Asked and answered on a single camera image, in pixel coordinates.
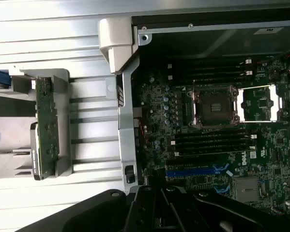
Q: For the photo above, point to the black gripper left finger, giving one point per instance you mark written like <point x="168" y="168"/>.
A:
<point x="91" y="212"/>

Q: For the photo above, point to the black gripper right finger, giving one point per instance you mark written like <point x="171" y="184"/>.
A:
<point x="207" y="215"/>

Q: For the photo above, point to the grey chipset heatsink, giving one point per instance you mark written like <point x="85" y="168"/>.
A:
<point x="246" y="191"/>

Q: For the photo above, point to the blue expansion slot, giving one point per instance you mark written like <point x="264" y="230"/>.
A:
<point x="190" y="172"/>

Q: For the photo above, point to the black open PC case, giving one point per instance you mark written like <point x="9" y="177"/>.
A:
<point x="127" y="135"/>

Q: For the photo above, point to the green motherboard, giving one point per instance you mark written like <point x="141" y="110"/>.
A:
<point x="268" y="149"/>

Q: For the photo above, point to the CPU socket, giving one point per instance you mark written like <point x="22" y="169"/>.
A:
<point x="215" y="106"/>

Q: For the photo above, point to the grey parts rack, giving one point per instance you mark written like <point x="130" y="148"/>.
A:
<point x="62" y="101"/>

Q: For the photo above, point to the metal socket cover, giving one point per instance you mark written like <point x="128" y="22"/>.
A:
<point x="261" y="104"/>

